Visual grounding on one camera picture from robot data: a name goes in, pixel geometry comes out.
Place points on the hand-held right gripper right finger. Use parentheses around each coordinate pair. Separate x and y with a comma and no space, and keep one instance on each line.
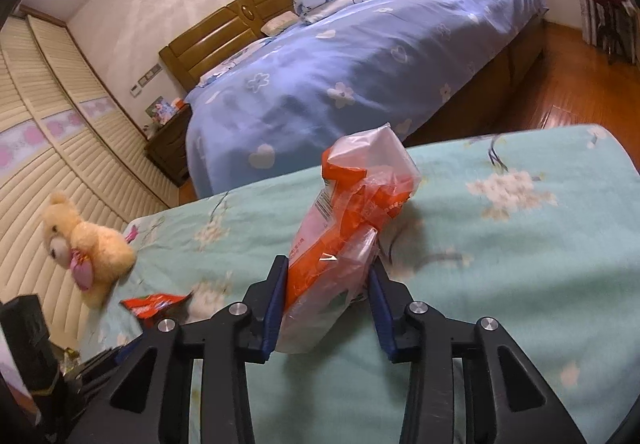
(386,329)

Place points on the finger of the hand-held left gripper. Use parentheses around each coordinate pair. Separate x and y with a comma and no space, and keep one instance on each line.
(100,366)

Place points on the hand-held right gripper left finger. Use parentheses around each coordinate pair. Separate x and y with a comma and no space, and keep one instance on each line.
(272,319)

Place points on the yellow snack bag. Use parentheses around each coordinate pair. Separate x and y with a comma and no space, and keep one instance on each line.
(70,357)

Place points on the orange plastic snack bag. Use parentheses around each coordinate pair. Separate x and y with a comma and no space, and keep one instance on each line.
(320,249)

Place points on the person's left forearm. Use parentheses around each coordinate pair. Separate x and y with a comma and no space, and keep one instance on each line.
(15,391)

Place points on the red foil wrapper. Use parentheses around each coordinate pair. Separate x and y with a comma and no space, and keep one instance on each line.
(155,304)

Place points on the tan teddy bear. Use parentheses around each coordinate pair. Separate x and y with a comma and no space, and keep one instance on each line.
(95,249)

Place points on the teal floral tablecloth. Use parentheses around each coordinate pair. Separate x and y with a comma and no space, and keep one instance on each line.
(500,274)

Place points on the wooden nightstand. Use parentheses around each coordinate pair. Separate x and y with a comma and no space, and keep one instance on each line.
(167,149)

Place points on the cream louvered wardrobe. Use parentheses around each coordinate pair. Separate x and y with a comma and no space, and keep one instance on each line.
(60,134)

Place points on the blue floral duvet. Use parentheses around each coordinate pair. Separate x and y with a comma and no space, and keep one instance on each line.
(350,74)

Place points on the wooden headboard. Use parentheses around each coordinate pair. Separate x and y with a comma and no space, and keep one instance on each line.
(215,34)

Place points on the cream pillow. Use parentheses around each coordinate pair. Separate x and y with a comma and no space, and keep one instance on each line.
(277,25)

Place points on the wooden coat rack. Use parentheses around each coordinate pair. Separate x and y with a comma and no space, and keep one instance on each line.
(615,29)

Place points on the picture frame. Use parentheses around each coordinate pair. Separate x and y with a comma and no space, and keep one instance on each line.
(159,111)

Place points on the wall switch panel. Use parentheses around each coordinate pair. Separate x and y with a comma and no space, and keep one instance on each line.
(150,75)

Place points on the wooden bed frame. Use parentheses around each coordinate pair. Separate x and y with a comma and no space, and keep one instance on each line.
(520,64)

